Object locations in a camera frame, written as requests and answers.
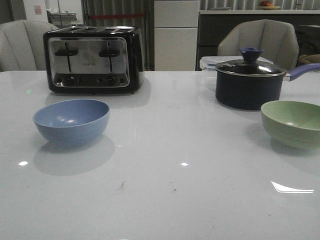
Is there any blue bowl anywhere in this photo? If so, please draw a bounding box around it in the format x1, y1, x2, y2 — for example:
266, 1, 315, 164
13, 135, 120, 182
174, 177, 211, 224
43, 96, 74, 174
33, 99, 110, 147

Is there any green bowl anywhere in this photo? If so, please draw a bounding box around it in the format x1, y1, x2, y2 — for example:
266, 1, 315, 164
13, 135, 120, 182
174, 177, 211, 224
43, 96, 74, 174
260, 100, 320, 149

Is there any clear plastic food container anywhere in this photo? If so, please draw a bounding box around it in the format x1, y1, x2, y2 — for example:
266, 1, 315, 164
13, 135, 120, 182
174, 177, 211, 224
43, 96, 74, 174
199, 55, 273, 92

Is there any dark blue saucepan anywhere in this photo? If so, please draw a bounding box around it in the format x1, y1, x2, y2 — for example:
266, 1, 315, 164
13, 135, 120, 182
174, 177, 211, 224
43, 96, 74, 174
215, 63, 320, 110

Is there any white refrigerator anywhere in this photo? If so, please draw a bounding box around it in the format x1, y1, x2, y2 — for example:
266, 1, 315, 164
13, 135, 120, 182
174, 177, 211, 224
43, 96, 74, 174
154, 0, 201, 71

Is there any black and silver toaster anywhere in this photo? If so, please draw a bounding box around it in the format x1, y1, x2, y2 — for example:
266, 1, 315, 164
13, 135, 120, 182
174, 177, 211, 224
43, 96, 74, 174
43, 26, 145, 94

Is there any glass pot lid blue knob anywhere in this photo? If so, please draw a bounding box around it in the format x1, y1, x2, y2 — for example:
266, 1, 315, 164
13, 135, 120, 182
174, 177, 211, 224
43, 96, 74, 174
215, 47, 286, 77

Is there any dark kitchen counter cabinet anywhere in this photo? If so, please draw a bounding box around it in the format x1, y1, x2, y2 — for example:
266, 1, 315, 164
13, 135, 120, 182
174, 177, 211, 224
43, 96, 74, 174
197, 10, 320, 60

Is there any metal rack in background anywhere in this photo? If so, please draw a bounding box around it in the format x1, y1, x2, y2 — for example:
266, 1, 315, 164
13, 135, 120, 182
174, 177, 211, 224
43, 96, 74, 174
46, 10, 77, 27

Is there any beige chair on right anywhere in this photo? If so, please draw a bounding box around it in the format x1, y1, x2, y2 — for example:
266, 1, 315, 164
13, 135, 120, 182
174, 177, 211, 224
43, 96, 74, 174
217, 19, 300, 70

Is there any beige chair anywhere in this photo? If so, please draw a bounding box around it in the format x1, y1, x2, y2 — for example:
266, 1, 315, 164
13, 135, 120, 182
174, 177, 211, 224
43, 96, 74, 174
0, 20, 58, 72
217, 19, 300, 70

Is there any fruit bowl on counter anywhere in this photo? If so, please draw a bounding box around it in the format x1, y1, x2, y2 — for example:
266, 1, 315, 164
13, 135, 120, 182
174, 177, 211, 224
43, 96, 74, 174
258, 0, 281, 11

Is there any beige chair on left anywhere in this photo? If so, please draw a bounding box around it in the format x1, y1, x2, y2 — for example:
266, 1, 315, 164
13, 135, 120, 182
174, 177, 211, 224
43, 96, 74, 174
0, 20, 58, 72

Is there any brown object at right edge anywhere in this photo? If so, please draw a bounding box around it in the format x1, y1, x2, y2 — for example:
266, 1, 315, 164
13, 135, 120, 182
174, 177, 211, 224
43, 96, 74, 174
298, 54, 320, 65

